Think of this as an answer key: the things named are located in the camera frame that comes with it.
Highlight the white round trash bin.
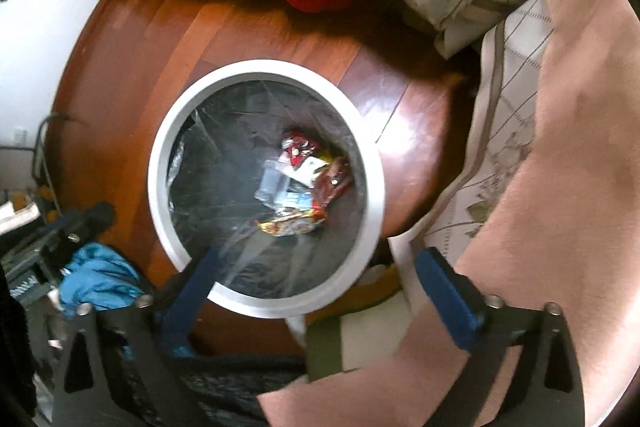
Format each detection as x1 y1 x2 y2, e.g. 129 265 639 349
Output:
148 60 385 319

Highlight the trash pile in bin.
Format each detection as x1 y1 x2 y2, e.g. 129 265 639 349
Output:
254 130 354 237

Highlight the blue cloth on floor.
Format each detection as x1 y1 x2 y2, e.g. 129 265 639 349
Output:
58 243 144 317

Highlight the pink striped bed cover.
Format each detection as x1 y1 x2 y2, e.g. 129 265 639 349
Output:
259 0 639 426

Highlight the black bin liner bag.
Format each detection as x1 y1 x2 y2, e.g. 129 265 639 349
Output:
167 80 366 299

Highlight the floral bed sheet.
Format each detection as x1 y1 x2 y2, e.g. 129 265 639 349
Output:
390 0 554 314

